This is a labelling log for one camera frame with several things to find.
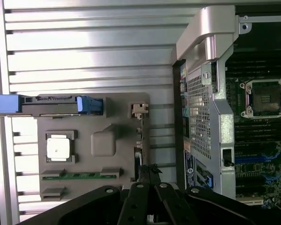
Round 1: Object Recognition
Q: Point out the green RAM stick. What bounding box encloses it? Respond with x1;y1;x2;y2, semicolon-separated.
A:
42;172;120;180

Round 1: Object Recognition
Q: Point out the grey plastic parts rack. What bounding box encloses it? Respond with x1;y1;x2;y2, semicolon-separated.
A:
36;92;153;203

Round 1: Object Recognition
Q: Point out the white expansion slot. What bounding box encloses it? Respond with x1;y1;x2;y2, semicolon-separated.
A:
236;196;266;205

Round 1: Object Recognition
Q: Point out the green motherboard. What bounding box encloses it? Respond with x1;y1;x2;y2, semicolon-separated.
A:
224;55;281;210

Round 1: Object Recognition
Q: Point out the blue expansion slot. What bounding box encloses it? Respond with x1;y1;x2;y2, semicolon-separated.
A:
234;147;281;165

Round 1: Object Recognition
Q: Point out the open black PC case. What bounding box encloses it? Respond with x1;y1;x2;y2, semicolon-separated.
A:
170;6;281;213

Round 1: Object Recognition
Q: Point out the silver CPU chip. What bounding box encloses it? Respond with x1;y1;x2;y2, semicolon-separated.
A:
46;134;71;162

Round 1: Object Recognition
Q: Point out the hard disk with blue caddy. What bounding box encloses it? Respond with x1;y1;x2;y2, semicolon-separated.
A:
0;93;104;117

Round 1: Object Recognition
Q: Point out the CPU socket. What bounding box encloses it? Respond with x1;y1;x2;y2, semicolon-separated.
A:
238;78;281;119

